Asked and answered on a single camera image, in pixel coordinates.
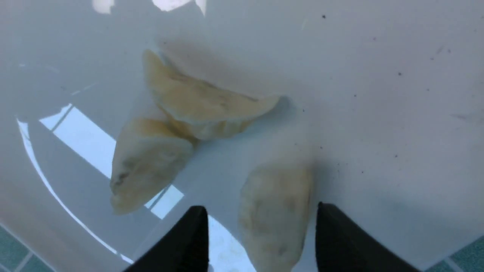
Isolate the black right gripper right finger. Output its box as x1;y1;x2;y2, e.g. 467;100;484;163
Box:
315;202;418;272

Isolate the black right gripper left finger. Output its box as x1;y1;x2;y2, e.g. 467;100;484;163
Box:
125;206;209;272

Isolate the pale dumpling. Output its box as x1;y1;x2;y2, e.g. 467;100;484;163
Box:
237;164;313;272
142;49;280;141

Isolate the white dumpling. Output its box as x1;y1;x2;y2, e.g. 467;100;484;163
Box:
110;118;197;215

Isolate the white square plate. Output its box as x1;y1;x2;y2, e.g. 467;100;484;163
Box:
1;0;483;272

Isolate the green checkered tablecloth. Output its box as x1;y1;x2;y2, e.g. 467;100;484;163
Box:
0;227;484;272

